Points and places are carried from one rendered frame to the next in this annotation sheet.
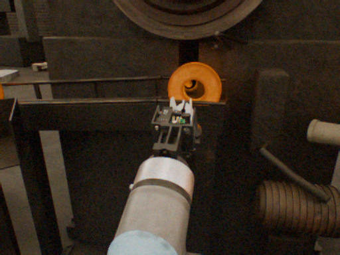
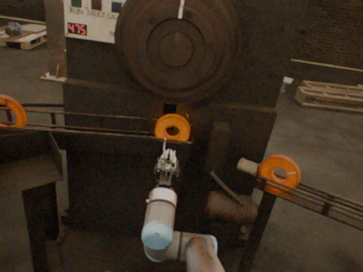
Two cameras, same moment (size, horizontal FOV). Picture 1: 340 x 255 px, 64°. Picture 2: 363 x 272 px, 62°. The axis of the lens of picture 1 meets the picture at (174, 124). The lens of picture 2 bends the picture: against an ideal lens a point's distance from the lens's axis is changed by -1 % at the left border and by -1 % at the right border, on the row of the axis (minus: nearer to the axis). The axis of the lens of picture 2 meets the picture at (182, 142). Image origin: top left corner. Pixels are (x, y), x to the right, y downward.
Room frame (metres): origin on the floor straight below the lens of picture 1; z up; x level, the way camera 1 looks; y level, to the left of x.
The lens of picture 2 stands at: (-0.41, 0.15, 1.34)
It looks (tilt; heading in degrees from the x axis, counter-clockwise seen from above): 28 degrees down; 348
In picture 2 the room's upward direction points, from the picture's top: 9 degrees clockwise
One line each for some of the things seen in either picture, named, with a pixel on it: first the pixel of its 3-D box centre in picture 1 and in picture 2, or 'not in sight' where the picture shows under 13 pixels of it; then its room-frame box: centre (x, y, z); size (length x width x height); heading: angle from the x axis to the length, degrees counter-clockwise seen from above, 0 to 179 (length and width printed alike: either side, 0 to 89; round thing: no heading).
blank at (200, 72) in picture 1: (194, 89); (172, 131); (0.77, -0.06, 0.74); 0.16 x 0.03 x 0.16; 78
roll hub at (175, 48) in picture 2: not in sight; (175, 48); (0.67, -0.01, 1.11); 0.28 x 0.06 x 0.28; 80
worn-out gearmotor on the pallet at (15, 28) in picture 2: not in sight; (17, 28); (5.09, 1.98, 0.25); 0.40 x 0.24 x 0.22; 170
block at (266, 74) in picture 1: (265, 111); (216, 147); (0.74, -0.27, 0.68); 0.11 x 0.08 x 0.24; 170
